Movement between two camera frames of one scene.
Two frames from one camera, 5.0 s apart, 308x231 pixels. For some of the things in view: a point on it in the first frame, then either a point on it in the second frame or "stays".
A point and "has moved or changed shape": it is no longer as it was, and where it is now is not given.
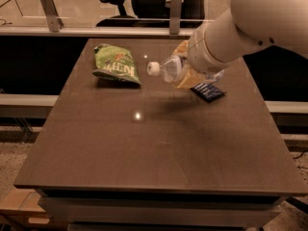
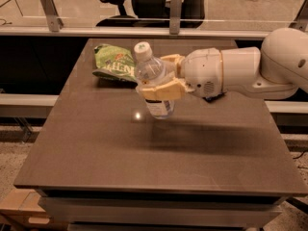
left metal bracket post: (55, 22) stays
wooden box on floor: (23, 202) stays
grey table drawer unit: (158, 210) stays
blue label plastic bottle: (171, 69) has moved or changed shape
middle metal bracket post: (175, 12) stays
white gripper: (198, 52) → (201, 69)
